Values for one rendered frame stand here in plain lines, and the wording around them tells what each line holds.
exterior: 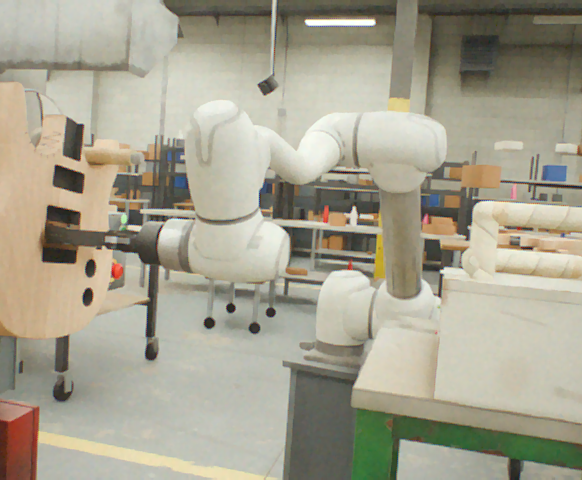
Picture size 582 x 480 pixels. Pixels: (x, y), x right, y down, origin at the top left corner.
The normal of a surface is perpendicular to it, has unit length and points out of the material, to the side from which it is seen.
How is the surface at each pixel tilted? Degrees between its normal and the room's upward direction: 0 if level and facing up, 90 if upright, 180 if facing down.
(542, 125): 90
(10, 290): 88
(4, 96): 72
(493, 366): 90
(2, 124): 94
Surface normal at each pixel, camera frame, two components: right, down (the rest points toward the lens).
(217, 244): -0.30, 0.40
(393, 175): -0.29, 0.70
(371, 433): -0.25, 0.05
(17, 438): 0.97, 0.09
